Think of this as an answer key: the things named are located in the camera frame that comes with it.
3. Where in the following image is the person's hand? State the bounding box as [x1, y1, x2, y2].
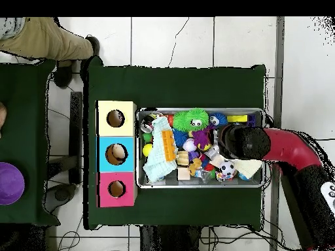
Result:
[0, 101, 8, 139]

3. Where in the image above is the cream knitted cloth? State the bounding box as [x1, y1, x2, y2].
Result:
[232, 158, 263, 180]

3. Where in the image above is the wooden box with three holes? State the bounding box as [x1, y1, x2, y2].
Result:
[95, 100, 138, 209]

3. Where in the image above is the silver mesh bin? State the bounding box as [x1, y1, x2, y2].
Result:
[135, 107, 266, 189]

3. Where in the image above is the dark green table cloth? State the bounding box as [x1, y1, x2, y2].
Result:
[0, 59, 61, 227]
[82, 56, 268, 231]

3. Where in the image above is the purple bowl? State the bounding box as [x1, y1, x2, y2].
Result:
[0, 161, 26, 206]

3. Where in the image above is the black stand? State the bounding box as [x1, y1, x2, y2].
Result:
[43, 91, 84, 214]

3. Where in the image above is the person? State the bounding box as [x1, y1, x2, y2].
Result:
[0, 16, 101, 88]

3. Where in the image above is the yellow ball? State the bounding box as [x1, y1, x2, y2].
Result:
[142, 142, 154, 158]

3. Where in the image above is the light blue knitted cloth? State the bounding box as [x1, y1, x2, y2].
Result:
[142, 116, 179, 184]

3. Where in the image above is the orange plastic building block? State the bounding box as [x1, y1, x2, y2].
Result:
[161, 129, 177, 161]

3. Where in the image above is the large green spiky ball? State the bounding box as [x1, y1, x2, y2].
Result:
[185, 107, 210, 132]

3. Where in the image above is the brown plush toy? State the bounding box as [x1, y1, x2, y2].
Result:
[187, 158, 203, 176]

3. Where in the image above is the purple spiky toy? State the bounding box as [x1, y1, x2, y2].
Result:
[192, 128, 214, 151]

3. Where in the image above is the blue spiky ball with eyes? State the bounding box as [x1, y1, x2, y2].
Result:
[208, 112, 228, 127]

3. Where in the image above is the small soccer ball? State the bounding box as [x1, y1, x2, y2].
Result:
[219, 160, 237, 177]

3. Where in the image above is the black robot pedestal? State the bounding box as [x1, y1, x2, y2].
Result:
[139, 224, 202, 251]

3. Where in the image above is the silver toy camera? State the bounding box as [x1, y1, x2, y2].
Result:
[204, 146, 223, 161]

